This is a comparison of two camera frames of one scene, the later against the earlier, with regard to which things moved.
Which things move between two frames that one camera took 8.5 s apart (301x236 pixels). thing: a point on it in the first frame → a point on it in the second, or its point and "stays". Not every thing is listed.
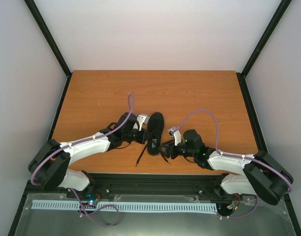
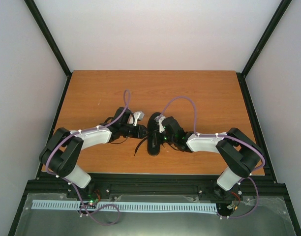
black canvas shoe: (155, 127) stays
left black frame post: (49, 40) stays
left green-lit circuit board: (91, 204) stays
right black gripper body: (174, 153) → (159, 140)
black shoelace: (142, 152) → (140, 142)
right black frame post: (284, 6) stays
